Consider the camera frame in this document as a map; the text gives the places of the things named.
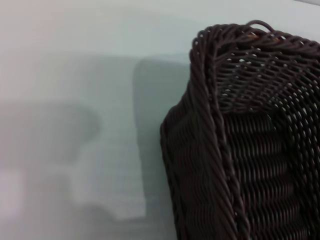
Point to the dark brown wicker basket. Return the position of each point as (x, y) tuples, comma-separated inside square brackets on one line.
[(255, 155)]

